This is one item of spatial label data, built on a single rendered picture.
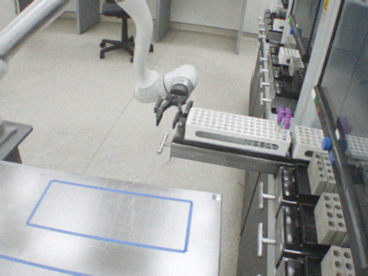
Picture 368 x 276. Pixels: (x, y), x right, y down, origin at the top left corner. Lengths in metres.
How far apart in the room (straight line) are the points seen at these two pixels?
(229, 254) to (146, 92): 0.88
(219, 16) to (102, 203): 3.89
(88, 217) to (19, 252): 0.16
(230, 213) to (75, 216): 1.26
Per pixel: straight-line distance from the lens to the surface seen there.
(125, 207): 0.76
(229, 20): 4.48
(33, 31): 1.28
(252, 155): 0.96
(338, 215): 0.77
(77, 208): 0.76
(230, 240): 1.76
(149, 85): 1.42
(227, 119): 1.00
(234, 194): 2.00
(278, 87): 1.36
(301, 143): 0.96
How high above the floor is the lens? 1.38
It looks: 36 degrees down
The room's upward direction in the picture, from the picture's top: 6 degrees clockwise
